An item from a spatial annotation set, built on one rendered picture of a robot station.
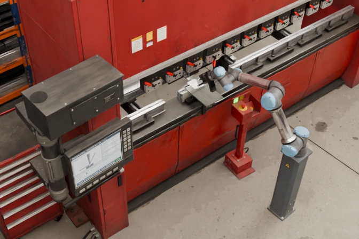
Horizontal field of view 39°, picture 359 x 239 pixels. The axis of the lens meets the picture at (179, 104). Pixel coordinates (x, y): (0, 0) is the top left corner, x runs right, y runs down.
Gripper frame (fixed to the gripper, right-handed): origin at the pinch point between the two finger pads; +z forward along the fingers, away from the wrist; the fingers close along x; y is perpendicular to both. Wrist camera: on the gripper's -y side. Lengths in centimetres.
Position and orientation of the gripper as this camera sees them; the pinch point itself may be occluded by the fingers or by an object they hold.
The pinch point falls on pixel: (201, 84)
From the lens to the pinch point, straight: 416.3
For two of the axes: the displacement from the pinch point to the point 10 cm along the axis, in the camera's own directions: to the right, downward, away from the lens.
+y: -4.6, -8.9, 0.0
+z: -4.1, 2.1, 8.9
